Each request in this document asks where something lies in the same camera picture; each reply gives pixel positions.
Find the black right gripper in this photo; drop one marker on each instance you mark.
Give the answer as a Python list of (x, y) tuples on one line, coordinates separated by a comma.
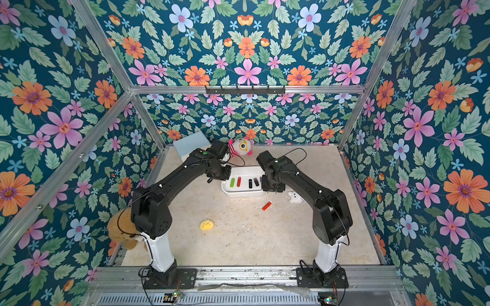
[(273, 184)]

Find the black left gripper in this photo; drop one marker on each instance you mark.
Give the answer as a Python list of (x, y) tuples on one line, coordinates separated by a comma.
[(226, 176)]

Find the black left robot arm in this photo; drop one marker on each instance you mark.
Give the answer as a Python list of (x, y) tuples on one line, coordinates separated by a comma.
[(150, 206)]

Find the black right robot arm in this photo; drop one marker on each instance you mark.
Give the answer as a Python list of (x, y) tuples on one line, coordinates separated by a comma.
[(332, 218)]

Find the red rectangular usb drive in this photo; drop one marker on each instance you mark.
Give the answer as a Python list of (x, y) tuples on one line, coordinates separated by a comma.
[(266, 206)]

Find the white storage box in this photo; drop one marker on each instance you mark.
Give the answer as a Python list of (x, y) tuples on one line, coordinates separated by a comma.
[(245, 173)]

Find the small white plush toy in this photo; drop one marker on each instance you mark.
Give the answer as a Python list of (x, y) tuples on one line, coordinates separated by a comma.
[(295, 198)]

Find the pink striped plush toy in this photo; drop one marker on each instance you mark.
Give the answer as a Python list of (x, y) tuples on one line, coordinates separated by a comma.
[(240, 147)]

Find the light blue mini drawer cabinet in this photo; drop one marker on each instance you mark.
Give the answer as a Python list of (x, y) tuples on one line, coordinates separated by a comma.
[(188, 144)]

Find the yellow plush chick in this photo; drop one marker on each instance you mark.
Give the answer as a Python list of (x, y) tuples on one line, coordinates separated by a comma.
[(206, 225)]

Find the brown teddy bear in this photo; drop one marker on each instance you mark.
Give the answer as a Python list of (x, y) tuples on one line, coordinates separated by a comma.
[(123, 231)]

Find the black hook rail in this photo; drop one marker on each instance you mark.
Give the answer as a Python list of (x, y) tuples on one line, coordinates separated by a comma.
[(239, 90)]

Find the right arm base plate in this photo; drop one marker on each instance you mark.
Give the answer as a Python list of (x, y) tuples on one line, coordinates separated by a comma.
[(315, 278)]

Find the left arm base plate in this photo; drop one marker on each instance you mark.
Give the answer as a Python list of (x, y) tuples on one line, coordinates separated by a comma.
[(174, 278)]

